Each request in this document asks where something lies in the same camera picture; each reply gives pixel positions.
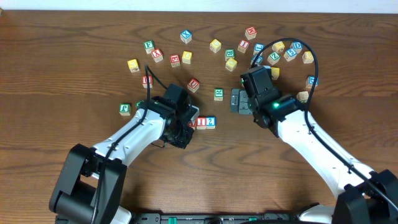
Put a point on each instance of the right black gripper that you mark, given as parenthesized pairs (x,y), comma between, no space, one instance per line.
(241,101)

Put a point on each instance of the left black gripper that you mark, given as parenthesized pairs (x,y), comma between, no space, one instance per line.
(189,121)

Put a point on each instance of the red A block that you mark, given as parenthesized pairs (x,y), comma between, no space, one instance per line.
(192,124)

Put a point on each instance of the red i block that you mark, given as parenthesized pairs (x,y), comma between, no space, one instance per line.
(243,46)
(201,123)

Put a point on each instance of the blue 2 block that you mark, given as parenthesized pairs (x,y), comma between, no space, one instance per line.
(210,122)

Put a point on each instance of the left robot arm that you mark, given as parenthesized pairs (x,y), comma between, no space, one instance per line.
(91,181)

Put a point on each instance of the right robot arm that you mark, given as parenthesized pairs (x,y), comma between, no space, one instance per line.
(362,194)

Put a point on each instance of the red U block centre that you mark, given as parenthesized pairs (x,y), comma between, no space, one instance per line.
(193,85)

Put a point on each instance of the red u block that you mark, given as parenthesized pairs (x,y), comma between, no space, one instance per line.
(193,85)
(147,81)

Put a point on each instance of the yellow hammer block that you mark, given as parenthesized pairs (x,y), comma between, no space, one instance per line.
(275,72)

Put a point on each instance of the blue T block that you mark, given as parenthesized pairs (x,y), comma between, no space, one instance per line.
(257,60)

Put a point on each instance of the green N block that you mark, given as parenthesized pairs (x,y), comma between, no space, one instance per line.
(138,103)

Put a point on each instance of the green Z block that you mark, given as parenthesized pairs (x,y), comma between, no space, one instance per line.
(273,58)

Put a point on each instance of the red U block left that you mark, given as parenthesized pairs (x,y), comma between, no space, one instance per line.
(147,81)

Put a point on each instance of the green R block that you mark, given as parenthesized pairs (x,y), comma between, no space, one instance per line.
(218,94)

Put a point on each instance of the yellow block below B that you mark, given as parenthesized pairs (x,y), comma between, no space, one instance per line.
(231,64)

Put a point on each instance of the plain wood 7 block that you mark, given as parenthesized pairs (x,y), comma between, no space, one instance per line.
(302,96)

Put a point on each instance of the red E block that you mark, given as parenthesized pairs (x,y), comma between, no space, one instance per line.
(175,60)

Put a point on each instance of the blue L block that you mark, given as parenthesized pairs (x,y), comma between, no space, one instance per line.
(257,48)

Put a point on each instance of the yellow block beside E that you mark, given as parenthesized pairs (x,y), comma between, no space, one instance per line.
(187,57)

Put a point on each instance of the green B block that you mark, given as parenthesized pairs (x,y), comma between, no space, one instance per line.
(229,53)

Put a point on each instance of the green J block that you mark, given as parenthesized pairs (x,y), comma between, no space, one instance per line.
(125,109)

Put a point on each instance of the blue 5 block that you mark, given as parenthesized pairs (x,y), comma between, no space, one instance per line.
(290,54)

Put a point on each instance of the yellow O block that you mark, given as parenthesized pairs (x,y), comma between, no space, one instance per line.
(278,47)

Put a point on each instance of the red Y block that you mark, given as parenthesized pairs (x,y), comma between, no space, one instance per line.
(157,55)

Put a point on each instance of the blue D block lower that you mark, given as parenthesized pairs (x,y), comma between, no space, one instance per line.
(311,81)

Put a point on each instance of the blue d block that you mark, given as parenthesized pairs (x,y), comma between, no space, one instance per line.
(296,46)
(311,81)

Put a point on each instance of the yellow block far left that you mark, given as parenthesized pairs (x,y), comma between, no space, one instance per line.
(133,65)

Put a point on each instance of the yellow B block right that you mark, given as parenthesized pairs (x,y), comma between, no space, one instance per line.
(307,57)

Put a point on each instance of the red W block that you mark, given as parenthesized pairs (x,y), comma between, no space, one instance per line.
(250,33)

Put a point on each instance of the blue D block upper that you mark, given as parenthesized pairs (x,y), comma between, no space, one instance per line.
(296,46)

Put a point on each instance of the green F block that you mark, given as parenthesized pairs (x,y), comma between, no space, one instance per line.
(149,46)

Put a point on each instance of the yellow block top centre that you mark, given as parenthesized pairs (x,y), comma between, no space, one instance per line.
(215,45)

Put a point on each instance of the blue X block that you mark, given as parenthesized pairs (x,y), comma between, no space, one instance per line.
(186,36)

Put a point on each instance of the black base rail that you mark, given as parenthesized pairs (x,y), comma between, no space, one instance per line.
(156,218)

